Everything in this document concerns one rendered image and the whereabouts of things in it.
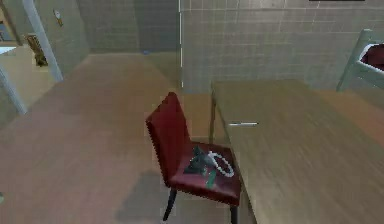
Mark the brown woven basket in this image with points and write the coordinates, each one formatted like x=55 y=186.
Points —
x=36 y=49

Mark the blue small object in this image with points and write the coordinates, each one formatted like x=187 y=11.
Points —
x=146 y=52

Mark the dark red chair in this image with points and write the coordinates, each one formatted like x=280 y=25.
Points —
x=168 y=133

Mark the white thin pen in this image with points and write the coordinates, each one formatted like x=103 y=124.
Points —
x=243 y=124

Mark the green small bottle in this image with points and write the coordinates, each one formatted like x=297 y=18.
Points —
x=211 y=180

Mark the pale green bed frame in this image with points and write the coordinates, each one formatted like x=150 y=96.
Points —
x=363 y=68

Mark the dark red bed cover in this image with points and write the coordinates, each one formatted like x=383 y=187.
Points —
x=375 y=56

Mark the light wooden desk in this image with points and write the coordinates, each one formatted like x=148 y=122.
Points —
x=300 y=156

